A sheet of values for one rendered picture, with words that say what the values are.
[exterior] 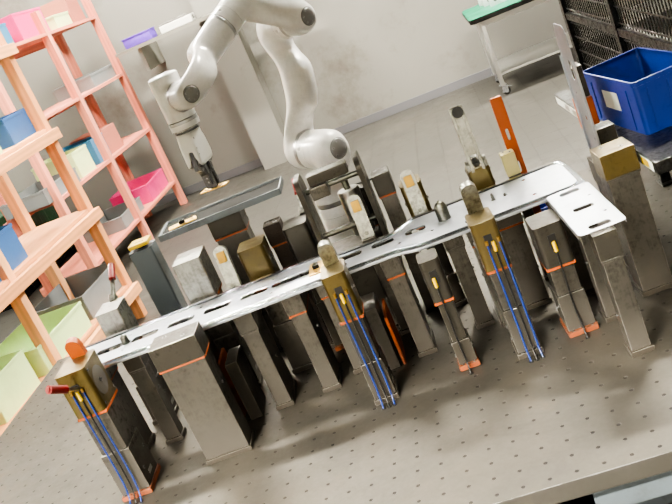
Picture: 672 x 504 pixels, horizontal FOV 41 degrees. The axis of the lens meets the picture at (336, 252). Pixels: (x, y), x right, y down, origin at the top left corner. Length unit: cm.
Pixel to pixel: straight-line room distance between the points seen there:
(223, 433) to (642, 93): 126
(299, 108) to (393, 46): 605
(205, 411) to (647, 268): 108
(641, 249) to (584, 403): 45
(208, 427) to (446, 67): 690
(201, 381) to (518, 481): 80
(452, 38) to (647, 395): 711
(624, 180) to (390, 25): 674
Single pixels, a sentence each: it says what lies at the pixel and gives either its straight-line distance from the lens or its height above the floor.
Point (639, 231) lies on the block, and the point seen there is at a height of 86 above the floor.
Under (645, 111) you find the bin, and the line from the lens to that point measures 217.
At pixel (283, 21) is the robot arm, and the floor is 155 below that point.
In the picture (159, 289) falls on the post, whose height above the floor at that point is 101.
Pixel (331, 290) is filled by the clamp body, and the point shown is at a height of 101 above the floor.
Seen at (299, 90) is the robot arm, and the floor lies 135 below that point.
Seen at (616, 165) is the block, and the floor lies 103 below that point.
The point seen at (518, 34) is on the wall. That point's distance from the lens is 879.
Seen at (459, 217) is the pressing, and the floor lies 100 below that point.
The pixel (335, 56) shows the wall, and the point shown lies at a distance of 875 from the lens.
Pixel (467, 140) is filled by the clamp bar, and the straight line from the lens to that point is 230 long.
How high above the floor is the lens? 169
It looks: 18 degrees down
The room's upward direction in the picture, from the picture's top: 24 degrees counter-clockwise
